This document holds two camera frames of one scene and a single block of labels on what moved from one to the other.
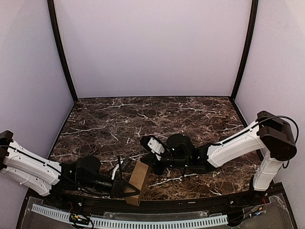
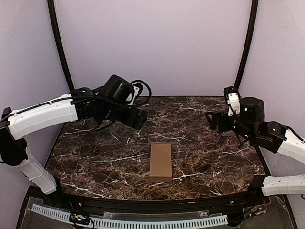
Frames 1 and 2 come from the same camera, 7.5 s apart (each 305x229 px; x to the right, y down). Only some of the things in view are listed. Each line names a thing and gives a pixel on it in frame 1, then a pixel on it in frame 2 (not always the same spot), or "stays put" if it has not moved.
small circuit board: (76, 218) stays put
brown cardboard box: (137, 180) -> (160, 170)
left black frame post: (52, 19) stays put
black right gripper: (158, 163) -> (216, 119)
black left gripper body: (118, 186) -> (139, 118)
